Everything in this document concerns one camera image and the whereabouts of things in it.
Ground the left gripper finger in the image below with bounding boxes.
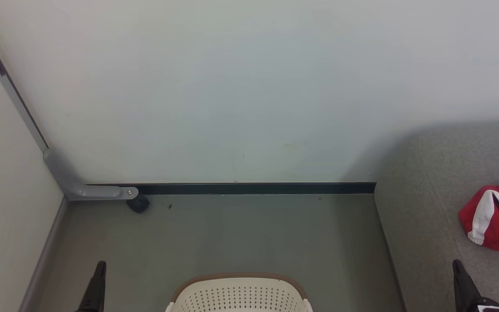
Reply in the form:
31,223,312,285
76,261,107,312

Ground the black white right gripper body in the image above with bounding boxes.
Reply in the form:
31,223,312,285
476,298,499,312

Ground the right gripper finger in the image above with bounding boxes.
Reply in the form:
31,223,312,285
452,260,482,312

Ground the red and white garment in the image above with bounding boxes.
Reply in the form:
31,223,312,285
458,171,499,266

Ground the cream laundry basket brown rim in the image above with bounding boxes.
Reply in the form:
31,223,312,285
165,273,314,312

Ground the grey skirting board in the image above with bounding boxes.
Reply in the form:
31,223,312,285
19,196,69,312

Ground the grey fabric sofa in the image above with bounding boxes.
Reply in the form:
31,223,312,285
374,121,499,312

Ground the black caster wheel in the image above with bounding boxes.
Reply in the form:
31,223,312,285
126,195,150,214

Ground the dark baseboard strip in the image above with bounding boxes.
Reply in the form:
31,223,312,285
86,182,376,195

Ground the grey panel edge strip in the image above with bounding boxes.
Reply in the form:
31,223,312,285
0,9,50,152

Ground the grey metal foot bracket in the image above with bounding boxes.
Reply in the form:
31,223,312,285
43,148,139,201

